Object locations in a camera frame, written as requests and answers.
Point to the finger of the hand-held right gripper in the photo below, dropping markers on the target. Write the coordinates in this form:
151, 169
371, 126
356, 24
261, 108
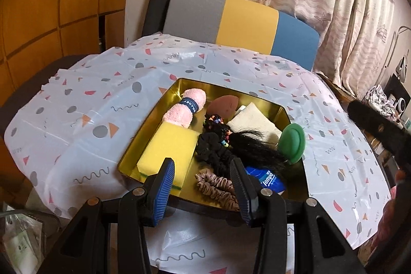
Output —
372, 124

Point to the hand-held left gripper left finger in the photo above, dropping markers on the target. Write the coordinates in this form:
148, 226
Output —
163, 193

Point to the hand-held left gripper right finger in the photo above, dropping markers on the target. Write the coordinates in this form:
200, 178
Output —
244, 193

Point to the blue tissue packet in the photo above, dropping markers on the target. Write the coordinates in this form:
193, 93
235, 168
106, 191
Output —
266, 179

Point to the pink satin scrunchie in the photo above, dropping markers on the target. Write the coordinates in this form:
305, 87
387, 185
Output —
215, 185

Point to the gold-lined tin box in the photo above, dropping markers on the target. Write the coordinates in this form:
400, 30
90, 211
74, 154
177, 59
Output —
191, 176

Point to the yellow and green sponge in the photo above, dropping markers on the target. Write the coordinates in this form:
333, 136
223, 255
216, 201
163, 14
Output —
167, 148

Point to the black hair piece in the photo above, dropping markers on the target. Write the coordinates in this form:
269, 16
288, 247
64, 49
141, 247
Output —
257, 145

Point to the black scrunchie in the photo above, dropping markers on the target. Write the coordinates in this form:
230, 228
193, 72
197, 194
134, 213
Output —
212, 155

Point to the cream ribbed cloth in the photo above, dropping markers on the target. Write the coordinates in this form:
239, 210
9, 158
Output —
253, 124

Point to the pink towel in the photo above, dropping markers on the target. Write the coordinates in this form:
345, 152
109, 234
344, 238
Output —
179, 115

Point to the brown football-shaped sponge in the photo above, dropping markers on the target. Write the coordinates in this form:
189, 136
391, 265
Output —
223, 104

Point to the pile of printed clothes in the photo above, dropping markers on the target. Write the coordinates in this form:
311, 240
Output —
379, 99

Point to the small white fan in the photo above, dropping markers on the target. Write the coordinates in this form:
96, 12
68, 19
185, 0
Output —
403, 105

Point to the black monitor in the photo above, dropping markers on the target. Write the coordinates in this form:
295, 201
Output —
395, 86

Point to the garment steamer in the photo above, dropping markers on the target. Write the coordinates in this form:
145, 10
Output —
401, 65

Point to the red blanket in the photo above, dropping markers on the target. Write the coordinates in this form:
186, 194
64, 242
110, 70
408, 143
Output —
390, 216

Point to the pink printed curtain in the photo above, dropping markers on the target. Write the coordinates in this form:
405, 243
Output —
337, 4

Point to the patterned plastic tablecloth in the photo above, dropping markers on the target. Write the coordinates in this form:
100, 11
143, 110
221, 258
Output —
80, 94

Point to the clear plastic bag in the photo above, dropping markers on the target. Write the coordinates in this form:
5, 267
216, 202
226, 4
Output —
19, 238

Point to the grey yellow blue chair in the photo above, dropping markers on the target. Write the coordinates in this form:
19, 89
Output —
250, 23

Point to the black padded post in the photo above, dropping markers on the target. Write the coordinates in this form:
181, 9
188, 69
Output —
157, 7

